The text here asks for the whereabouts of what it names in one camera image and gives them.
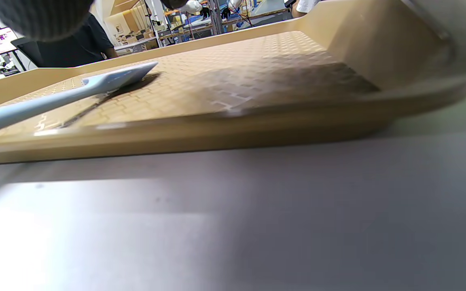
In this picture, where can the person's right hand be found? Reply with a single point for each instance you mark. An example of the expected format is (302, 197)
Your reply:
(43, 20)

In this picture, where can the cluttered workbench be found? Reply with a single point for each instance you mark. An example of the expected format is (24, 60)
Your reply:
(184, 32)

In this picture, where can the light blue dessert shovel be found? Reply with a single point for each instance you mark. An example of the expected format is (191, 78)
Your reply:
(55, 99)

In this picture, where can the brown plastic food tray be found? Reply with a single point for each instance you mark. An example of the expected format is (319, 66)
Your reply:
(237, 81)

